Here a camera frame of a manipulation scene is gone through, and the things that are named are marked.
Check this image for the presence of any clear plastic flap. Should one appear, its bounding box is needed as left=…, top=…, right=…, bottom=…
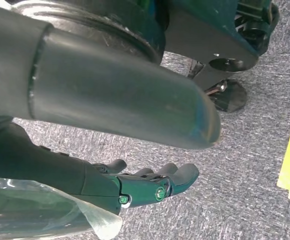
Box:
left=0, top=178, right=123, bottom=240

